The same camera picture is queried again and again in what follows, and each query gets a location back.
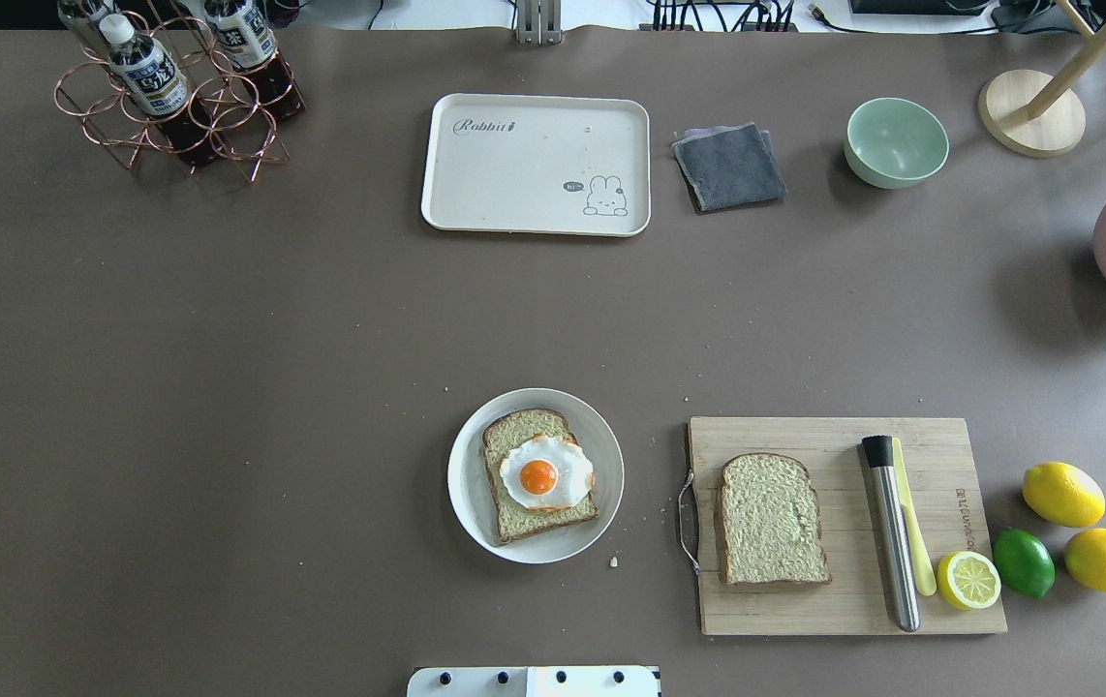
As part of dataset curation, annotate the white round plate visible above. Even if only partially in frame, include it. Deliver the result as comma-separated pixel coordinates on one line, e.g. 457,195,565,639
447,387,627,564

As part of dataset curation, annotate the bread slice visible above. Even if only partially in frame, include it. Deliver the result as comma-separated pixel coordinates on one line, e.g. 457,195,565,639
717,452,832,587
483,408,599,544

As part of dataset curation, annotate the cream rabbit serving tray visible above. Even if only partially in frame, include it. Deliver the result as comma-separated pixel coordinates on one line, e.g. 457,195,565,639
420,93,651,237

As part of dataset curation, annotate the fried egg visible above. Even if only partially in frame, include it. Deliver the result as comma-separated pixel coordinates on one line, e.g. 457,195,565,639
500,434,596,512

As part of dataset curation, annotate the grey folded cloth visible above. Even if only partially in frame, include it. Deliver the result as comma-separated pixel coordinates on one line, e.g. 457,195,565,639
672,122,787,214

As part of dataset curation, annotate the pale green bowl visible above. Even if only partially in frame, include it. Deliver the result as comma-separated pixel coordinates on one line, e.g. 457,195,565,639
844,97,950,190

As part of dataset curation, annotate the bamboo cutting board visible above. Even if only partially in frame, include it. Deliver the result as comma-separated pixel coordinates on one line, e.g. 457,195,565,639
689,416,992,636

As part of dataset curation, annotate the yellow plastic knife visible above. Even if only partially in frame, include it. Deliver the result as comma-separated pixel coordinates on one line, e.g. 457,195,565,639
891,437,937,596

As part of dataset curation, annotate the right tea bottle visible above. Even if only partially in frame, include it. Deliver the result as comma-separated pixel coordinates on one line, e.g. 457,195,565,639
204,1,304,122

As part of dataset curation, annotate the tea bottle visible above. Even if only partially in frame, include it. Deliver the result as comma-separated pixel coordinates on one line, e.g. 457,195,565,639
204,1,304,122
98,13,217,167
56,0,119,59

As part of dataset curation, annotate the front tea bottle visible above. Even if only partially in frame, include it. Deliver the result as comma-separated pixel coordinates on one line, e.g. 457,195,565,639
98,13,217,167

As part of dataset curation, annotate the half lemon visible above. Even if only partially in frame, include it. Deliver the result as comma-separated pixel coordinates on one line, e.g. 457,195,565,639
937,551,1001,610

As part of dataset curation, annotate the green lime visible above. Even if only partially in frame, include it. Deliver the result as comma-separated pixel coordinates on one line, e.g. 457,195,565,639
992,527,1055,599

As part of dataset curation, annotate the upper whole lemon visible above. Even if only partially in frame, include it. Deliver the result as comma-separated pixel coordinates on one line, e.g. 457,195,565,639
1022,462,1106,529

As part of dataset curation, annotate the wooden cup stand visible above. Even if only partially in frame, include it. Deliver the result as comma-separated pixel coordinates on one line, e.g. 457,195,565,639
977,1,1106,158

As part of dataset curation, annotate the left tea bottle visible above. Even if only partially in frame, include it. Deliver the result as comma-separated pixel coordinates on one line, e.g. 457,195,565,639
56,0,119,59

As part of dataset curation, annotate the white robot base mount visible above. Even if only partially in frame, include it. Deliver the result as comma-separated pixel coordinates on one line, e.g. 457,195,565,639
406,665,662,696

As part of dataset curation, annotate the copper wire bottle rack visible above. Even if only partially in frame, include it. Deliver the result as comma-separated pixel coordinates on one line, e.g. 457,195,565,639
54,1,291,183

